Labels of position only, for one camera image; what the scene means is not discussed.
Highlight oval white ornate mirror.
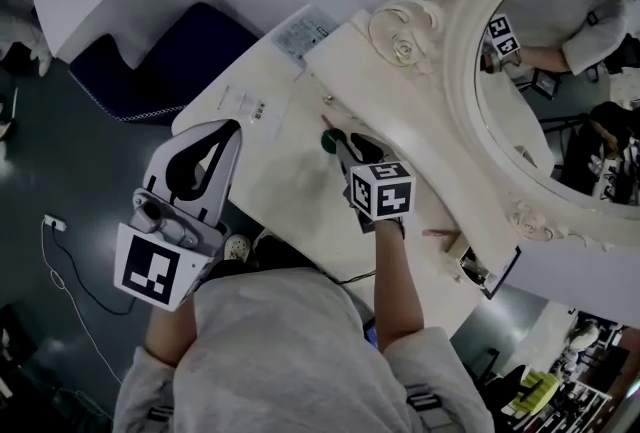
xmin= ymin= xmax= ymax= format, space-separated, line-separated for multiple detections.
xmin=367 ymin=0 xmax=640 ymax=253

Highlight yellow green chair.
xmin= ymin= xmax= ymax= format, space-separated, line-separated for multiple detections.
xmin=509 ymin=368 xmax=561 ymax=415

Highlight person's right forearm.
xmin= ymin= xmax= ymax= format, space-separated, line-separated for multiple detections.
xmin=372 ymin=215 xmax=426 ymax=355

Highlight black cable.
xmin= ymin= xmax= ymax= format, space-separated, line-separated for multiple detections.
xmin=52 ymin=228 xmax=137 ymax=317

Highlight white printed paper sheet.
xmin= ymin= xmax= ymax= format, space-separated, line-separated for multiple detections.
xmin=269 ymin=4 xmax=341 ymax=70

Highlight person's black trouser legs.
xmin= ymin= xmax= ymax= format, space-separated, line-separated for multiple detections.
xmin=209 ymin=235 xmax=326 ymax=282

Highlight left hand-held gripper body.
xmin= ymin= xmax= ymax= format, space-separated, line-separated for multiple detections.
xmin=113 ymin=188 xmax=232 ymax=313

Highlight navy blue upholstered chair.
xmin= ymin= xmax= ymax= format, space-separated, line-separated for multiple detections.
xmin=67 ymin=1 xmax=261 ymax=125

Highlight black framed picture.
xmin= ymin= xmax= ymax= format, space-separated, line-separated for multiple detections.
xmin=482 ymin=245 xmax=522 ymax=301

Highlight white label sheet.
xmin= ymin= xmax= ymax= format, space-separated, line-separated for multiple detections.
xmin=217 ymin=85 xmax=291 ymax=142

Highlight person's left forearm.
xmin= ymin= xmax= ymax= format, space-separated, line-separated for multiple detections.
xmin=143 ymin=290 xmax=199 ymax=368

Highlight person's grey shirt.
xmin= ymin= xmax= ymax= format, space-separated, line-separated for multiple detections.
xmin=112 ymin=265 xmax=496 ymax=433

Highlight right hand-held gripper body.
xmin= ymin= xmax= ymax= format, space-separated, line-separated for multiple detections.
xmin=342 ymin=160 xmax=417 ymax=235

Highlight white cable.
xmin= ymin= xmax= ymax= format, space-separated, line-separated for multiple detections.
xmin=41 ymin=220 xmax=124 ymax=387

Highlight white dressing table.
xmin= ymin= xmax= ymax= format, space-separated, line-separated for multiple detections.
xmin=170 ymin=3 xmax=522 ymax=340

